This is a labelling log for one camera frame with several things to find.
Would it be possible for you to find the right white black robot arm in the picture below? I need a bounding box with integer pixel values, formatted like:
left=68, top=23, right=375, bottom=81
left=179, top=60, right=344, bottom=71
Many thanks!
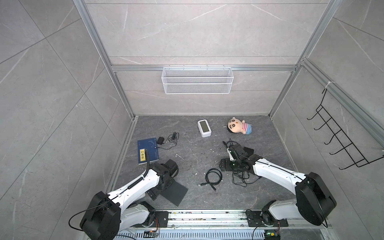
left=219, top=141, right=337, bottom=228

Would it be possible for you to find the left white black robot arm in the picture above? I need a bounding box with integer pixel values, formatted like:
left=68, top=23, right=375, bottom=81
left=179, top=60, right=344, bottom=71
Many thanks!
left=77, top=160, right=188, bottom=240

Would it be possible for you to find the black wire hook rack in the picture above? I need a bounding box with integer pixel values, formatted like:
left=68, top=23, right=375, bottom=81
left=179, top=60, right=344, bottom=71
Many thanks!
left=307, top=89, right=384, bottom=170

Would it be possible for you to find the cartoon boy plush doll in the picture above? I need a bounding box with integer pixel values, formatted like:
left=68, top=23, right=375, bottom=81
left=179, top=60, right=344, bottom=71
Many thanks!
left=227, top=117, right=253, bottom=135

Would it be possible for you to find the blue booklet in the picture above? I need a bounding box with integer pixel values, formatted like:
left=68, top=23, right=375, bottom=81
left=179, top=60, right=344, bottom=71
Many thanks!
left=137, top=138, right=159, bottom=165

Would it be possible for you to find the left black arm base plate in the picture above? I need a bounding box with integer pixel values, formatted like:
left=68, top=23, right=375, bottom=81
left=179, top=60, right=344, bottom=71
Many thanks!
left=141, top=211, right=169, bottom=228

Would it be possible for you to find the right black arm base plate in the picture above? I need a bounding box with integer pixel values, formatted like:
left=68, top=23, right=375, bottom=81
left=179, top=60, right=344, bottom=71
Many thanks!
left=245, top=210, right=289, bottom=227

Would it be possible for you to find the white wire mesh basket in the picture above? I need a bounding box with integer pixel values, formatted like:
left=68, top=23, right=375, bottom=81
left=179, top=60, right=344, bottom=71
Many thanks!
left=162, top=67, right=234, bottom=95

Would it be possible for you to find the white digital clock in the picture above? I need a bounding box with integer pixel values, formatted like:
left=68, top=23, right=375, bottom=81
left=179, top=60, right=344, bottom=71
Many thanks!
left=198, top=120, right=212, bottom=138

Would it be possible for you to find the black ribbed network switch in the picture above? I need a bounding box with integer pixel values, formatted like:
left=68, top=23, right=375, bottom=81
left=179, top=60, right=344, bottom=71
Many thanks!
left=240, top=147, right=254, bottom=158

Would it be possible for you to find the aluminium mounting rail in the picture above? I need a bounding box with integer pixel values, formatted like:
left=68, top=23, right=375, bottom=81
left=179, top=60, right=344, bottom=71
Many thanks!
left=119, top=209, right=334, bottom=231

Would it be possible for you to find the coiled thick black cable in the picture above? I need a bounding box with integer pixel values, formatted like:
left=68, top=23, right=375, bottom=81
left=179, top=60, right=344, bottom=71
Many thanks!
left=198, top=167, right=223, bottom=192

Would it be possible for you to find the thin black power adapter cable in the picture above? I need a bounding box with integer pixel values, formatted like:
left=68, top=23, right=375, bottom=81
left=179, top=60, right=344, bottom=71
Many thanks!
left=230, top=170, right=262, bottom=188

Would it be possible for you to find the black perforated box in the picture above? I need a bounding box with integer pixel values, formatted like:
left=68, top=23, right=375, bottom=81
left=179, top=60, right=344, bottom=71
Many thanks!
left=160, top=182, right=188, bottom=207

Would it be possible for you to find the black adapter with thin cord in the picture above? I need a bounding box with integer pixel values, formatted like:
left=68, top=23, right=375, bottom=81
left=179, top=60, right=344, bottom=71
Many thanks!
left=157, top=132, right=180, bottom=150

